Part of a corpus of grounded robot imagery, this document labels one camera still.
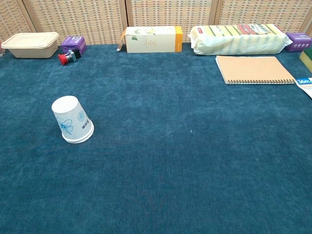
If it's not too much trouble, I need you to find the pack of yellow sponges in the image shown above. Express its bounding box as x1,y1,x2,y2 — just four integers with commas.
187,23,293,56

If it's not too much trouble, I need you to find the correction tape blister pack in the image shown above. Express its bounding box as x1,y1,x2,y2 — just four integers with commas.
294,77,312,99

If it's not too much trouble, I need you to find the beige lidded food container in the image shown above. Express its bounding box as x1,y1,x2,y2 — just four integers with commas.
0,32,60,59

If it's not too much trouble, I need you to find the white orange tea box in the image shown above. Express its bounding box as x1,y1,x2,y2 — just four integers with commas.
116,25,183,54

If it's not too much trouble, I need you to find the white paper cup blue flower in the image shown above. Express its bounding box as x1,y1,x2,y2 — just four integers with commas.
63,124,95,144
51,95,95,142

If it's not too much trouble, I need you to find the brown spiral notebook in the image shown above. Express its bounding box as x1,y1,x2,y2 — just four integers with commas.
215,56,297,85

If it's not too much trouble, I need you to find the woven folding screen panel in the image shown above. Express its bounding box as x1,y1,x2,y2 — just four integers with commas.
214,0,312,35
22,0,128,46
0,0,37,42
124,0,219,44

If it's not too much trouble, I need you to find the blue table cloth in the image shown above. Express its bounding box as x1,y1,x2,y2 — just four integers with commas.
0,42,312,234

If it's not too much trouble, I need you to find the green yellow scouring sponge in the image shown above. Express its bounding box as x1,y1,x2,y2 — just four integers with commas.
299,48,312,73

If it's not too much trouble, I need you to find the small purple box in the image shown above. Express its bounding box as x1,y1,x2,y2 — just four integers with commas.
284,32,312,53
60,36,86,55

